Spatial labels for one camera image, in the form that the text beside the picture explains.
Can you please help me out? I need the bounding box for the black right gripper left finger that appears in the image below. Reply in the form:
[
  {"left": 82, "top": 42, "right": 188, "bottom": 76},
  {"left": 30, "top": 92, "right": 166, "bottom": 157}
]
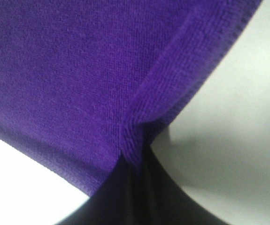
[{"left": 59, "top": 161, "right": 145, "bottom": 225}]

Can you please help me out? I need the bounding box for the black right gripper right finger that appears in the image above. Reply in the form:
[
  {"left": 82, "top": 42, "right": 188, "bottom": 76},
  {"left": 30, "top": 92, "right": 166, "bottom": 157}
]
[{"left": 144, "top": 146, "right": 219, "bottom": 225}]

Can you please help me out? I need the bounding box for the purple towel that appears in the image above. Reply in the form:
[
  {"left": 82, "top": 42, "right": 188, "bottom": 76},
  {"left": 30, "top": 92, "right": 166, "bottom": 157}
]
[{"left": 0, "top": 0, "right": 260, "bottom": 195}]

